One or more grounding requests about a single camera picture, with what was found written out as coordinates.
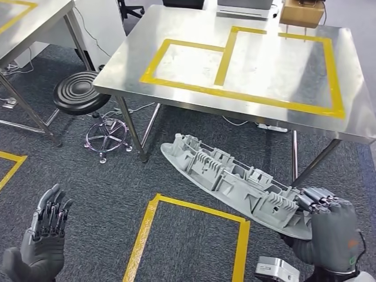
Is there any stainless steel table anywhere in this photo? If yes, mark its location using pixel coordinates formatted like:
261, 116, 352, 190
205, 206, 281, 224
0, 0, 92, 148

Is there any yellow workbench marking tape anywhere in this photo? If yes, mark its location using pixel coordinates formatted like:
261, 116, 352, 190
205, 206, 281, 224
139, 26, 347, 120

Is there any large cardboard box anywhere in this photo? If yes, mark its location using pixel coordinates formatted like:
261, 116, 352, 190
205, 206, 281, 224
279, 0, 326, 29

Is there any white power strip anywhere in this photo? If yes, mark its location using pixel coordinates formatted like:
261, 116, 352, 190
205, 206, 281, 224
256, 123, 289, 135

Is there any stainless steel workbench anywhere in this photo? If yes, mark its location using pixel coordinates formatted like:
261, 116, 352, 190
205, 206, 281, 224
92, 4, 376, 189

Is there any yellow table marking tape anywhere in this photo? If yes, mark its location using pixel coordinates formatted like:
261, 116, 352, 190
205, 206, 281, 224
0, 0, 39, 35

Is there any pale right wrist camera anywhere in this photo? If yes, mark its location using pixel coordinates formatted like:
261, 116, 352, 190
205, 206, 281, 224
254, 256, 300, 282

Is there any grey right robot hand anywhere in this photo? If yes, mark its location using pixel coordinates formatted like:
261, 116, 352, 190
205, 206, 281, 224
280, 186, 366, 276

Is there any grey plastic wheel hubcap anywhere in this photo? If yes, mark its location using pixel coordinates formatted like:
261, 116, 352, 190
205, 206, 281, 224
161, 133, 313, 241

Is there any black round stool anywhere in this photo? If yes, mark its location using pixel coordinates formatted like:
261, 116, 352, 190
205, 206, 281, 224
53, 70, 134, 165

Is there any floor socket box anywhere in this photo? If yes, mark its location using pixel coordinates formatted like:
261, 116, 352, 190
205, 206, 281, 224
2, 97, 18, 110

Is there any black office chair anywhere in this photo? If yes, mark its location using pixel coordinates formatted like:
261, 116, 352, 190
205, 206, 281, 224
117, 0, 146, 21

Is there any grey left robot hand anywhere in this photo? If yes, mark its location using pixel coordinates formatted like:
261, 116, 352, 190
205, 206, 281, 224
2, 183, 74, 282

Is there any white office desk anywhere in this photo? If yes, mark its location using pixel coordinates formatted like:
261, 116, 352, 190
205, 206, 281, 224
13, 0, 127, 72

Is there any yellow floor tape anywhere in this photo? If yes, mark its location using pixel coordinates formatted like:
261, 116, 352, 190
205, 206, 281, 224
122, 193, 251, 282
0, 150, 28, 193

